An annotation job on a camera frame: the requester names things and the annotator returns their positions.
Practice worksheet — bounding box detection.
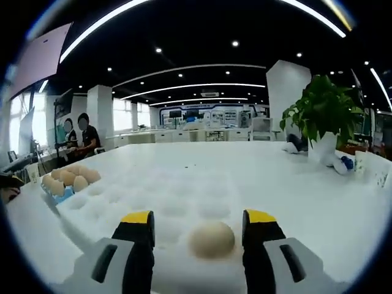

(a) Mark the brown chicken egg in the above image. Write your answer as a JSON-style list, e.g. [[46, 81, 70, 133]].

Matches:
[[187, 220, 236, 260]]

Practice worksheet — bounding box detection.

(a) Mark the long curved ceiling light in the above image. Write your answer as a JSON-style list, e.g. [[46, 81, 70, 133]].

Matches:
[[280, 0, 347, 38]]

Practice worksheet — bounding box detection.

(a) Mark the blue egg tray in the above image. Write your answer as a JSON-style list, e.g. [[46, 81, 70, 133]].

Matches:
[[42, 182, 77, 205]]

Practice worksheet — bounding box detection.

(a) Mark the dark monitor on stand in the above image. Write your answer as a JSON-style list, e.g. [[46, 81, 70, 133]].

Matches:
[[18, 105, 36, 157]]

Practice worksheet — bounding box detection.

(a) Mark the large hanging display screen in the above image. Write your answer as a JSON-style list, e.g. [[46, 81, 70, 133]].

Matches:
[[9, 21, 74, 99]]

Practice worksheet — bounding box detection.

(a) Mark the white foam egg holder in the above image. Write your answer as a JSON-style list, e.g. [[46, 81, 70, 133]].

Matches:
[[44, 170, 310, 294]]

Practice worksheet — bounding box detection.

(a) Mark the grey mesh office chair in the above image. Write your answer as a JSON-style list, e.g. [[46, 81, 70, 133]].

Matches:
[[251, 117, 275, 141]]

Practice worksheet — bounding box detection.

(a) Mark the white table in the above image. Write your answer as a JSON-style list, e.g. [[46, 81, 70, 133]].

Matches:
[[6, 140, 390, 294]]

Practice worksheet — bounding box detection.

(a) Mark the group of brown eggs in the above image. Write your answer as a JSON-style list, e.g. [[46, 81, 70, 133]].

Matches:
[[41, 164, 102, 197]]

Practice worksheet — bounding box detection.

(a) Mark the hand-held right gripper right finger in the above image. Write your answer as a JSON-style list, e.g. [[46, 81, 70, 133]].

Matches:
[[241, 208, 337, 294]]

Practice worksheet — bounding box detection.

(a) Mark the green potted plant white pot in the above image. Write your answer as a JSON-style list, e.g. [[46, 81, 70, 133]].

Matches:
[[280, 74, 365, 168]]

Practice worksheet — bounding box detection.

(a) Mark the white blue toy figure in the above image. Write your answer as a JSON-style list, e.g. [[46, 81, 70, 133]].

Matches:
[[326, 154, 355, 175], [281, 134, 309, 154]]

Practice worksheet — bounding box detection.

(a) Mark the black screen on pole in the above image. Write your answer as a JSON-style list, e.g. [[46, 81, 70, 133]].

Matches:
[[53, 88, 75, 154]]

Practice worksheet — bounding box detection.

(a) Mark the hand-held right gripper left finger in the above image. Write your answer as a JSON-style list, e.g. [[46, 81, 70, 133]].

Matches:
[[70, 209, 156, 294]]

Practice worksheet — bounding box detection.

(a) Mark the white office counter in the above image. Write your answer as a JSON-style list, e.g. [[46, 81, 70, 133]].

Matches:
[[105, 128, 252, 145]]

